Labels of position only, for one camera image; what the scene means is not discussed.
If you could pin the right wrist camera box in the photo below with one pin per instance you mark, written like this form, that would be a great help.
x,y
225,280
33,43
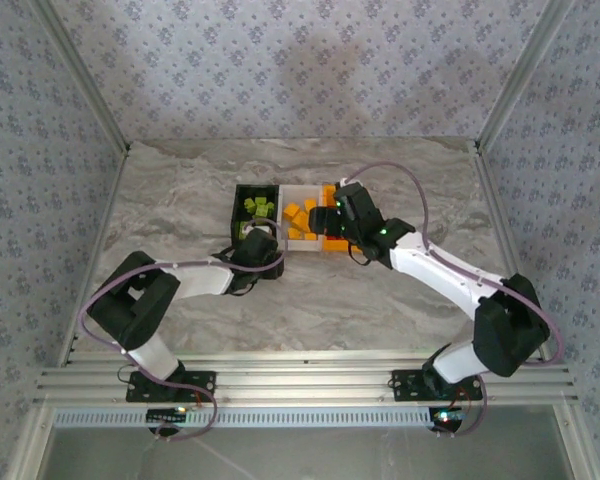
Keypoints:
x,y
342,183

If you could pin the aluminium table edge rail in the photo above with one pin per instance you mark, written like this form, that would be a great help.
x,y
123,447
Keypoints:
x,y
300,356

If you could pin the wide aluminium base rail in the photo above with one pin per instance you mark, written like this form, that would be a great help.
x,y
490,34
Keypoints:
x,y
300,385

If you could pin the orange lego brick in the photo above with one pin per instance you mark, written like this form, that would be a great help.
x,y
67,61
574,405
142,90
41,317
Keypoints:
x,y
301,221
291,210
294,234
311,236
310,204

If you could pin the long green lego brick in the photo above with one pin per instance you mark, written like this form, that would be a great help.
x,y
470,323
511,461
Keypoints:
x,y
241,230

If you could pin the black plastic bin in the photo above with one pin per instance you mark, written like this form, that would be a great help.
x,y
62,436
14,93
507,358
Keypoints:
x,y
236,200

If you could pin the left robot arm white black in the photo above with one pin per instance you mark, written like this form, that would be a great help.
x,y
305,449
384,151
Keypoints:
x,y
130,310

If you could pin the white plastic bin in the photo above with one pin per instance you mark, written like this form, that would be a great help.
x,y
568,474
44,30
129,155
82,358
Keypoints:
x,y
305,245

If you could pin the orange plastic bin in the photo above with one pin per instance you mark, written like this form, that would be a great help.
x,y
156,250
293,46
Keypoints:
x,y
335,246

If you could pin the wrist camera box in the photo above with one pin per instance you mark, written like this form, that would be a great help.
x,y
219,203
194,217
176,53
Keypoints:
x,y
342,183
261,229

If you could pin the aluminium frame leg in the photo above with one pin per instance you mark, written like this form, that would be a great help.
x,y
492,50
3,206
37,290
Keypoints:
x,y
577,450
30,450

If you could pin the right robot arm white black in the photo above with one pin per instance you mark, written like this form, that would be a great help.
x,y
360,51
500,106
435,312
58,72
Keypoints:
x,y
510,330

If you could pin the aluminium upright post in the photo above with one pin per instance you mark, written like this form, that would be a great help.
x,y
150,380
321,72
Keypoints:
x,y
519,75
87,75

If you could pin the small circuit board with LEDs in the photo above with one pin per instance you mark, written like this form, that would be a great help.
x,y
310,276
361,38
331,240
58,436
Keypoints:
x,y
447,417
167,415

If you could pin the red lego brick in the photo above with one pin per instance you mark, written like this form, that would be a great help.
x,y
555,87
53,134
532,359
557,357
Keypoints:
x,y
336,236

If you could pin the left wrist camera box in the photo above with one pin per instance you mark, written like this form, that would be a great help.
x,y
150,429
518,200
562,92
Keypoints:
x,y
261,229

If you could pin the aluminium side rail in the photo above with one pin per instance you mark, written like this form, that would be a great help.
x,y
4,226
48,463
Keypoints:
x,y
502,225
103,225

